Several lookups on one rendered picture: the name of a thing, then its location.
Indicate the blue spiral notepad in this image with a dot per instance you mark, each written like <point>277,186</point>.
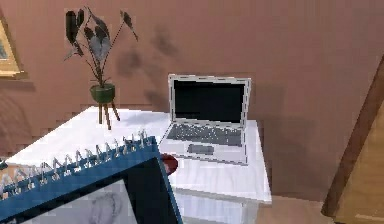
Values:
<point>100,180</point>

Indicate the silver open laptop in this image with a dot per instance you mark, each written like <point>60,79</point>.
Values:
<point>208,126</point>

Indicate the red round object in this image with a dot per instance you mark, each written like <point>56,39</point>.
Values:
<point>170,164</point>

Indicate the white table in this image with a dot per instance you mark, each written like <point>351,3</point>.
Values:
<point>216,180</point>

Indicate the house plant in green pot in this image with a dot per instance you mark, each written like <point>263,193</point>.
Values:
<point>100,66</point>

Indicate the gold framed wall picture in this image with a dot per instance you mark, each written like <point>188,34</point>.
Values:
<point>6,56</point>

